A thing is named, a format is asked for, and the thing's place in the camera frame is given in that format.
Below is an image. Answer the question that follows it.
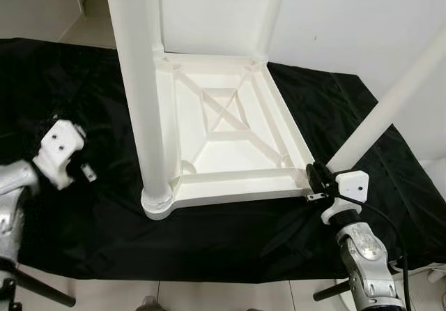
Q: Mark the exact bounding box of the black table cloth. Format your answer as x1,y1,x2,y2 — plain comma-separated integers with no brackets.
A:
0,38,446,280

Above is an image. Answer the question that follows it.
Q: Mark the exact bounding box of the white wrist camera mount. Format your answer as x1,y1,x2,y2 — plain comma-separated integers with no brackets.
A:
322,170,370,225
31,119,88,190

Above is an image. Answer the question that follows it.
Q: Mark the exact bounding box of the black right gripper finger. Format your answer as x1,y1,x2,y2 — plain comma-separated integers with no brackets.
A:
307,161,334,190

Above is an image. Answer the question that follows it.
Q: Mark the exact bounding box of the white metal frame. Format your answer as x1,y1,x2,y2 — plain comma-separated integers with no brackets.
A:
408,262,446,277

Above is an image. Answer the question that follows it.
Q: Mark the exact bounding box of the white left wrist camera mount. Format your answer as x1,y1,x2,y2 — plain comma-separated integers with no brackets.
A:
31,119,88,190

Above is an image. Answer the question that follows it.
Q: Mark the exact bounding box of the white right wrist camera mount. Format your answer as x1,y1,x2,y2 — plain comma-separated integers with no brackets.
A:
322,170,370,225

